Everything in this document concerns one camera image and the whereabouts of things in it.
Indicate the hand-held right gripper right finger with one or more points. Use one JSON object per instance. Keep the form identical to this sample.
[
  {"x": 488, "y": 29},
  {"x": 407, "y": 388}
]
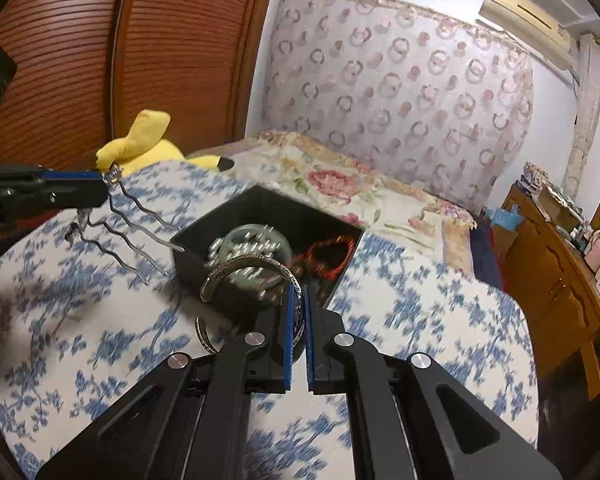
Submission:
[{"x": 307, "y": 345}]

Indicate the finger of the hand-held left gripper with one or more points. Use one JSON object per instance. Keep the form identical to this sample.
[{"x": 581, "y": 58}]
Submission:
[
  {"x": 55, "y": 174},
  {"x": 75, "y": 194}
]

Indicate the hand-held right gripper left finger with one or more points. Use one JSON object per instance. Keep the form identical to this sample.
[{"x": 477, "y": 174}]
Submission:
[{"x": 289, "y": 340}]

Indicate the silver hair comb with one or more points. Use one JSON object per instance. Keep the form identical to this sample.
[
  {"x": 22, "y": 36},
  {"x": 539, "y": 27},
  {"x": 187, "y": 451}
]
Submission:
[{"x": 112, "y": 175}]

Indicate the engraved silver bangle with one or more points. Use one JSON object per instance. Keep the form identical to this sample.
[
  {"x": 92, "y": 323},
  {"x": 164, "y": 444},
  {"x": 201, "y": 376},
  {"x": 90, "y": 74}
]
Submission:
[{"x": 245, "y": 261}]

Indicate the pale green jade bangle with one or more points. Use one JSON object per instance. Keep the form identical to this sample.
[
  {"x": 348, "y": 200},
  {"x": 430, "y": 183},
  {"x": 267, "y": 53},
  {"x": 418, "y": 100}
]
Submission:
[{"x": 235, "y": 234}]

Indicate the black box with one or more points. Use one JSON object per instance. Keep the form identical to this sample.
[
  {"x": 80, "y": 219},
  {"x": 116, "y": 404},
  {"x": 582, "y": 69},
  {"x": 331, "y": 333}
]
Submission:
[{"x": 280, "y": 205}]

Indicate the yellow plush toy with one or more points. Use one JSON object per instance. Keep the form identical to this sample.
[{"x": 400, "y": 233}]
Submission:
[{"x": 145, "y": 140}]

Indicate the thin silver bangle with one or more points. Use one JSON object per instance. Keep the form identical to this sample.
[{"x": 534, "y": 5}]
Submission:
[{"x": 200, "y": 332}]

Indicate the blue floral cloth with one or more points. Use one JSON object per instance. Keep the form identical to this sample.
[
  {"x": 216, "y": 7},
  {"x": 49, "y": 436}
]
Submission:
[{"x": 105, "y": 310}]

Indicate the floral bed quilt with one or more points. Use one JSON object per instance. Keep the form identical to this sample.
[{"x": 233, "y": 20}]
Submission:
[{"x": 340, "y": 180}]

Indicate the wooden louvered wardrobe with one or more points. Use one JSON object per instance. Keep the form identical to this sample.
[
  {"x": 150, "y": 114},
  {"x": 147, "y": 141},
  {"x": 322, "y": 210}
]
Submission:
[{"x": 180, "y": 60}]

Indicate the dark blue blanket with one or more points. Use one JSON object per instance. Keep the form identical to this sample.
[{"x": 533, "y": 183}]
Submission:
[{"x": 490, "y": 255}]

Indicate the blue tissue bag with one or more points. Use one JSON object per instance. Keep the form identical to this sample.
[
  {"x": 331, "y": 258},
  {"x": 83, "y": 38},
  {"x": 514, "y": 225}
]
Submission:
[{"x": 502, "y": 217}]

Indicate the wooden sideboard cabinet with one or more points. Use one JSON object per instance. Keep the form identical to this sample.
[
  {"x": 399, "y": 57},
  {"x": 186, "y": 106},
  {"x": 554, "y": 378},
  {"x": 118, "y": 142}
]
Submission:
[{"x": 545, "y": 270}]

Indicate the patterned fabric stack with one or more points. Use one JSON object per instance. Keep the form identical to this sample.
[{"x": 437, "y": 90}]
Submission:
[{"x": 532, "y": 172}]

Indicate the cardboard box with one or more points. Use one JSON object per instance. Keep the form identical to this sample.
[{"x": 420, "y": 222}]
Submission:
[{"x": 555, "y": 200}]

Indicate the pink jug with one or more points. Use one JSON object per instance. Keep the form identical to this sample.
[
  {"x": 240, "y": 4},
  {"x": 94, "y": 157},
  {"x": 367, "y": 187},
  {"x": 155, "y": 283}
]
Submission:
[{"x": 597, "y": 252}]

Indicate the cream window curtain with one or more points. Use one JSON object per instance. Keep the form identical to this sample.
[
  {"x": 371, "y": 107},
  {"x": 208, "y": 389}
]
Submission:
[{"x": 585, "y": 110}]

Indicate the cream air conditioner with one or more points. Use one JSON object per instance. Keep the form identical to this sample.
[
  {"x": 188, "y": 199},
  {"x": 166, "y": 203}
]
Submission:
[{"x": 530, "y": 15}]

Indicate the circle patterned wall curtain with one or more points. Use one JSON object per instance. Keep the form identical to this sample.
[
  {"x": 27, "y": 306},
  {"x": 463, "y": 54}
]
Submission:
[{"x": 395, "y": 85}]

